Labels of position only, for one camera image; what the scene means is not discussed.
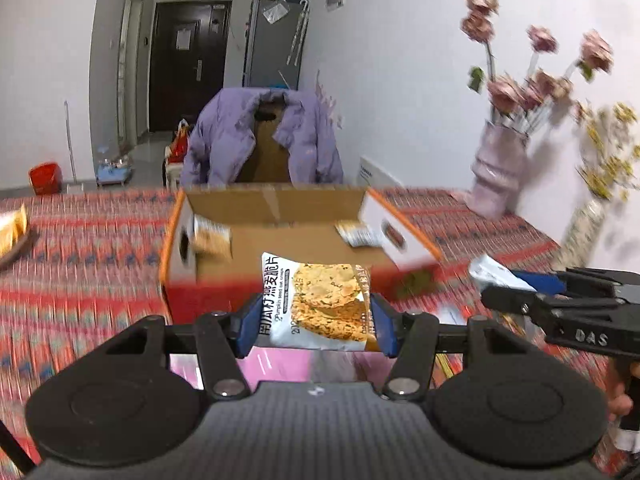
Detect purple jacket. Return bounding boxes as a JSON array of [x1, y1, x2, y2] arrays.
[[180, 87, 345, 187]]

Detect yellow artificial flowers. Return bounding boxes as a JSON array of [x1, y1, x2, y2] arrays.
[[574, 102, 640, 202]]

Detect pile of orange snack packets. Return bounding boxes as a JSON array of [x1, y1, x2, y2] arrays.
[[0, 204, 29, 255]]

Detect clear plastic bag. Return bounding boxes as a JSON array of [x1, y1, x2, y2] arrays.
[[262, 0, 290, 24]]

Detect plain white snack packet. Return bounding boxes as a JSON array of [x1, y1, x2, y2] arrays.
[[469, 254, 537, 292]]

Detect blue low stool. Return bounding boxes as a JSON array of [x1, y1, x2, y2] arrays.
[[96, 157, 135, 187]]

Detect red shopping bag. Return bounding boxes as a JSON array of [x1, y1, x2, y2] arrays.
[[167, 119, 194, 164]]

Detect pink ribbed vase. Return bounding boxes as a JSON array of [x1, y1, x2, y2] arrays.
[[464, 119, 531, 219]]

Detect brown plate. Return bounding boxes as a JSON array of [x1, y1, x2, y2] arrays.
[[0, 227, 39, 272]]

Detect speckled glass vase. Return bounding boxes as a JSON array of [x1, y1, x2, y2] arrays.
[[552, 198, 609, 272]]

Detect white black snack packet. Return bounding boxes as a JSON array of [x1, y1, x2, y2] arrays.
[[335, 220, 385, 248]]

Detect grey refrigerator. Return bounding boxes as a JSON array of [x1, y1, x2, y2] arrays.
[[243, 0, 310, 92]]

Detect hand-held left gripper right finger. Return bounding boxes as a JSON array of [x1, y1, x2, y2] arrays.
[[369, 293, 543, 402]]

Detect red bucket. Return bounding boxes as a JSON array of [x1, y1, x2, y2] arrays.
[[28, 162, 63, 196]]

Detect mop pole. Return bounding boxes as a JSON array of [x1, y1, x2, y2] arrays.
[[63, 100, 79, 184]]

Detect pink artificial flowers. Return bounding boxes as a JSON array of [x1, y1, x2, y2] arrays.
[[460, 0, 616, 135]]

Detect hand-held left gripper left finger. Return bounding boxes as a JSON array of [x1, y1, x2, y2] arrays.
[[102, 293, 267, 402]]

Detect white folded umbrella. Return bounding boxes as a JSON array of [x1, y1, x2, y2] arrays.
[[286, 0, 310, 67]]

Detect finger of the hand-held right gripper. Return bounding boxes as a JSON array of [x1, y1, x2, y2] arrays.
[[480, 284, 621, 328], [510, 267, 640, 297]]

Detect white flat box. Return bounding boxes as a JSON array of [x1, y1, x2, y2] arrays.
[[357, 155, 405, 189]]

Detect person's right hand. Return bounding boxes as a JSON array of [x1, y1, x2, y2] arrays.
[[606, 360, 640, 422]]

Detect orange cardboard box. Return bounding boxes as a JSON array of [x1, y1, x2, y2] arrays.
[[159, 184, 443, 325]]

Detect oat crisp snack packet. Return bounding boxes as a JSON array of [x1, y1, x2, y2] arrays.
[[252, 252, 375, 352]]

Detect tan white snack packet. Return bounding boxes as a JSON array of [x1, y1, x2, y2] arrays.
[[192, 215, 233, 262]]

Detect dark entrance door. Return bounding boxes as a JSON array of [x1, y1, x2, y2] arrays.
[[148, 1, 234, 134]]

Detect patterned red tablecloth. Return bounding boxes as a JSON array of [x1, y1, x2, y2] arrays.
[[0, 186, 640, 480]]

